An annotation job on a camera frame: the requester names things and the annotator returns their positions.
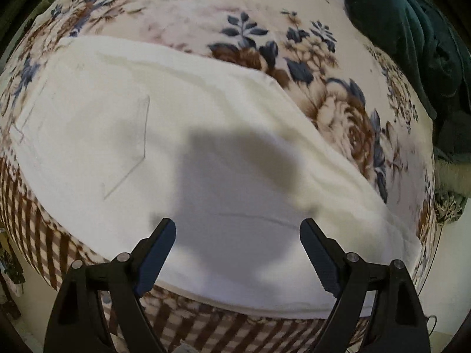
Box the white pants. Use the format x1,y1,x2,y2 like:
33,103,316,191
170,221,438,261
10,36,420,319

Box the olive knitted fringed cloth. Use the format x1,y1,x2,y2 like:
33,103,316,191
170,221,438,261
434,147,470,225

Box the dark green velvet cloth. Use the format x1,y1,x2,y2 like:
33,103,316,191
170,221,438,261
344,0,470,163

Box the floral fleece blanket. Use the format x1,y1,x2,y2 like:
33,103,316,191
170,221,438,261
1,0,437,352

